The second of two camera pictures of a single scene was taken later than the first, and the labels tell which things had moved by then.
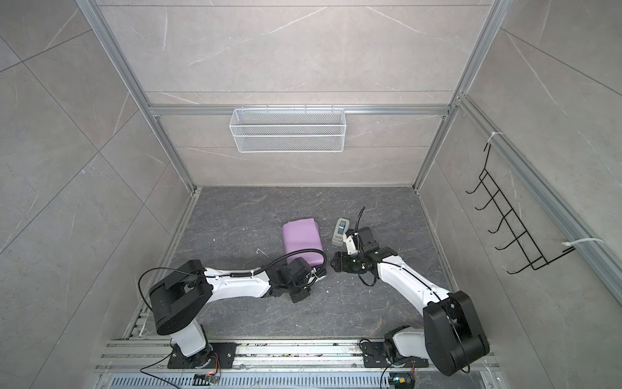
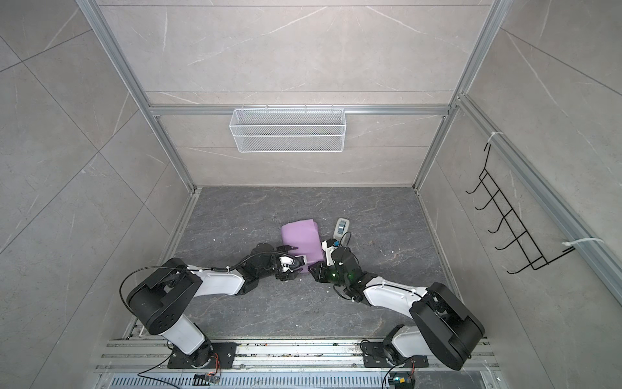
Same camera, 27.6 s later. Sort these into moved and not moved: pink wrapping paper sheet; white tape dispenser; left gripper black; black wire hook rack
Moved: left gripper black
Not moved: black wire hook rack; white tape dispenser; pink wrapping paper sheet
